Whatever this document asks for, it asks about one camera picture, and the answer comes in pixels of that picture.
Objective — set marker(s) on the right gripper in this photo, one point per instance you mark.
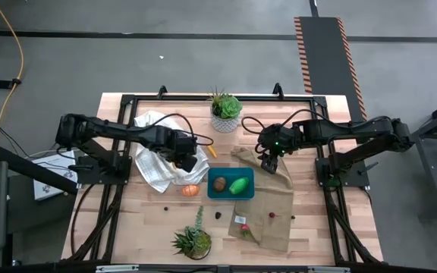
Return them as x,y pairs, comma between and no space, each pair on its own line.
279,132

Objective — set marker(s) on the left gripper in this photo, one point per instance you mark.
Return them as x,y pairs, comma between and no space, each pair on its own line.
163,140

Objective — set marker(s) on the orange toy fruit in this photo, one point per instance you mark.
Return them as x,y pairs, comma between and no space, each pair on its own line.
190,190

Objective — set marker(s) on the green ribbed toy vegetable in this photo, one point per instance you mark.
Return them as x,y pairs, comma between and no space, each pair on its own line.
239,186

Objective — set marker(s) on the brown toy kiwi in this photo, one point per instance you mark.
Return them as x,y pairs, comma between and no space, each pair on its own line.
219,184

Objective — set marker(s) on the dark red toy cherry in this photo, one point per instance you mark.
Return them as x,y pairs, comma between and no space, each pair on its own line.
272,215

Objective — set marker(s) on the black toy blackberry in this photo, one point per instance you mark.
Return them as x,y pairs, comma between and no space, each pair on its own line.
218,215

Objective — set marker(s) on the red toy strawberry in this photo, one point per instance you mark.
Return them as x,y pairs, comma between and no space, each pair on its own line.
245,228

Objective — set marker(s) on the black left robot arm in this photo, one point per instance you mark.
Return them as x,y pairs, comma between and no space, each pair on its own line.
120,130

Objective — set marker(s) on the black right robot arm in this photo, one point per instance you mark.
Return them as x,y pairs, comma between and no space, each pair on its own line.
347,129

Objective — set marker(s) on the blue tupperware container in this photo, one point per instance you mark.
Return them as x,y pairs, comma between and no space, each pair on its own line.
233,172

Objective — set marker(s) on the small yellow toy pepper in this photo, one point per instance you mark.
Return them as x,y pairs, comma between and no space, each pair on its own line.
212,151

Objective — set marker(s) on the olive tan cloth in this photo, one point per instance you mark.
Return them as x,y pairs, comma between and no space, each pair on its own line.
271,197

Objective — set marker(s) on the white plaid dish towel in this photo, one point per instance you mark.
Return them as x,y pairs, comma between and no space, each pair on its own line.
154,170

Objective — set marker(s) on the succulent in white patterned pot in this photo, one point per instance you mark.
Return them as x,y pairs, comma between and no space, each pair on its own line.
225,123

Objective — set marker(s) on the white cloth care label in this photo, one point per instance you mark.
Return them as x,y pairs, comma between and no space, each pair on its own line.
240,220

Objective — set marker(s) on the succulents in black pot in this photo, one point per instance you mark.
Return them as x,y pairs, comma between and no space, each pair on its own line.
197,244

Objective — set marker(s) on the small black webcam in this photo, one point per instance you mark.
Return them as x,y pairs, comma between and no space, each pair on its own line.
223,268

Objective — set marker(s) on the black orange-striped floor ramp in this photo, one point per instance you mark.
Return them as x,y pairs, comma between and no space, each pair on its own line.
324,57

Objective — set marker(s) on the white printed box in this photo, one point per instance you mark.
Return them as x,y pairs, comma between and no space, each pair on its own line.
49,178

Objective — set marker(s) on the black desk support beam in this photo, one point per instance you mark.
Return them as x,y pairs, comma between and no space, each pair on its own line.
21,165

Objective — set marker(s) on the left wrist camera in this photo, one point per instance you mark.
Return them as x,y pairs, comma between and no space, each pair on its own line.
187,146

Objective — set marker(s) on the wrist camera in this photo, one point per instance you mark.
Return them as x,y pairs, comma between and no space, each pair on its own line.
276,146
187,146

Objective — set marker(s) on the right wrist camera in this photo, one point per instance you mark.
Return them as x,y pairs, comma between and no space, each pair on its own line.
276,146

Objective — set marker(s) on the black metal rig frame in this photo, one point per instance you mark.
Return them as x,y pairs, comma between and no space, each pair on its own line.
188,98

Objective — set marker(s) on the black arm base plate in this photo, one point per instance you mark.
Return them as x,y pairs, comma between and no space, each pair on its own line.
101,176
355,174

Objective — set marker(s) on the silver metal bracket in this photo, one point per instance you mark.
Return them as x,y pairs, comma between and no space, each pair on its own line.
116,268
328,269

